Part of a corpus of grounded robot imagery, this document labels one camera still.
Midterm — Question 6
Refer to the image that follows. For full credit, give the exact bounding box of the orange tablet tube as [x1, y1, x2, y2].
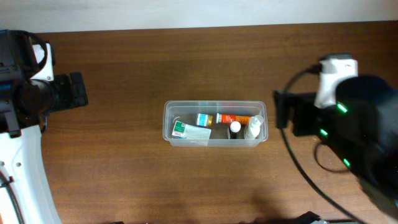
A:
[216, 113, 251, 125]

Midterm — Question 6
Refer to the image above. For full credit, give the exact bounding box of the clear plastic container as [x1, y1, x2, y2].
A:
[163, 101, 269, 147]

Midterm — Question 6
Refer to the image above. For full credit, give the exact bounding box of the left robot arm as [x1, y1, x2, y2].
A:
[1, 30, 89, 223]

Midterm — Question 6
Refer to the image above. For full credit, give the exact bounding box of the dark bottle white cap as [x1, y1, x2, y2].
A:
[228, 121, 241, 139]

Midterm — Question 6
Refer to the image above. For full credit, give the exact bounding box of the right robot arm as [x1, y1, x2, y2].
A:
[274, 76, 397, 219]

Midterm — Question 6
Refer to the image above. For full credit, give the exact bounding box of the small blue-label gold-cap bottle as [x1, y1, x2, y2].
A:
[196, 113, 213, 127]

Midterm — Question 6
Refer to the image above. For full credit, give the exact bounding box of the white green medicine box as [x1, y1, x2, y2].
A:
[172, 121, 211, 140]

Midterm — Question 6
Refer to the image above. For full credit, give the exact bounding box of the white bottle clear cap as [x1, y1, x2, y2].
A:
[244, 115, 264, 140]

